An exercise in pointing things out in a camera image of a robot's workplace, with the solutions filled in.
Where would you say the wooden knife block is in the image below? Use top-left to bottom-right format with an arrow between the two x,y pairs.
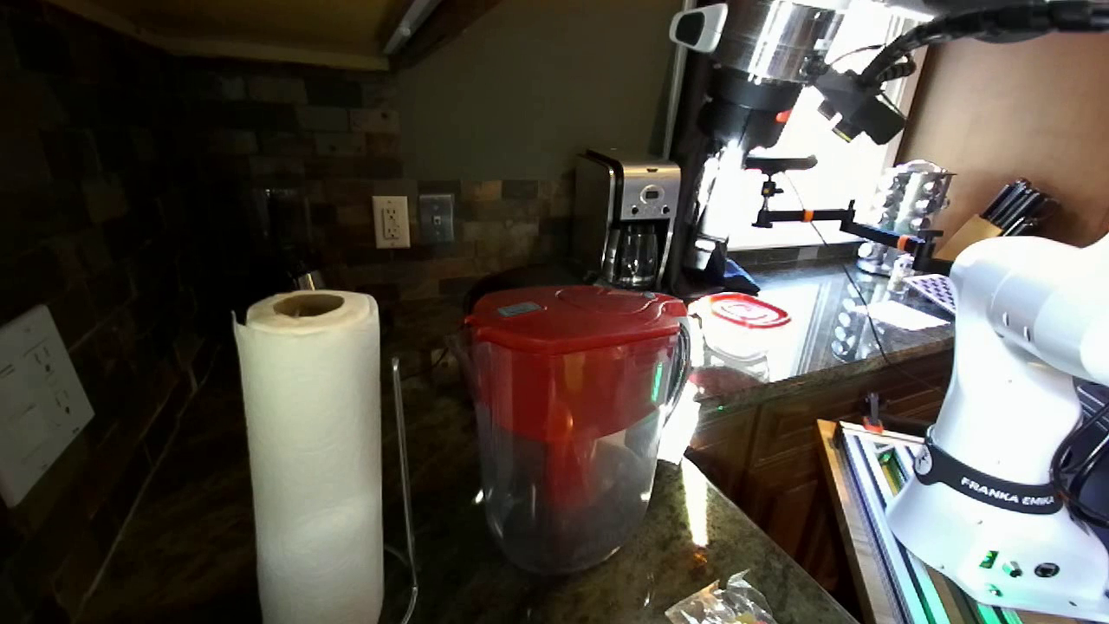
935,176 -> 1061,267

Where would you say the white paper towel roll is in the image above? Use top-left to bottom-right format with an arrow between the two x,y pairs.
227,288 -> 389,624

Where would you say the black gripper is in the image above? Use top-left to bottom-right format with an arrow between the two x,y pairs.
739,76 -> 815,153

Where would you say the wooden base cabinet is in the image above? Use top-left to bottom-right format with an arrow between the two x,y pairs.
689,343 -> 955,602

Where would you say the clear crinkled plastic bag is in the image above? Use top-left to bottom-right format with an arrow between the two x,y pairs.
660,570 -> 778,624

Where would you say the chrome wire rack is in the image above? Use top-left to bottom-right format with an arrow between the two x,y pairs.
830,156 -> 955,356

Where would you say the white wall outlet plate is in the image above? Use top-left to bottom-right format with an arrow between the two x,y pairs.
0,301 -> 98,513

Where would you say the black and silver coffee maker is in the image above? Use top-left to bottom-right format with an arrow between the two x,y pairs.
572,150 -> 686,290

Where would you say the metal paper towel holder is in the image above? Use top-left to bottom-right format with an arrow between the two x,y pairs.
295,267 -> 426,624

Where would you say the dark wall switch plate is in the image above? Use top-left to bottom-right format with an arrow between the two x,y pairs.
415,190 -> 458,245

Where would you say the small white wall outlet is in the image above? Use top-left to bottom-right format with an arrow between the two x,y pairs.
369,190 -> 415,254

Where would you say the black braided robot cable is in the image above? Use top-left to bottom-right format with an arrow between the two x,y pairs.
859,0 -> 1109,87

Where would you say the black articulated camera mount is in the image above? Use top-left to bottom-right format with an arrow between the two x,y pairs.
740,150 -> 938,257

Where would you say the clear container with red lid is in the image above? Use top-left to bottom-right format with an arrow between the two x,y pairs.
686,288 -> 798,384

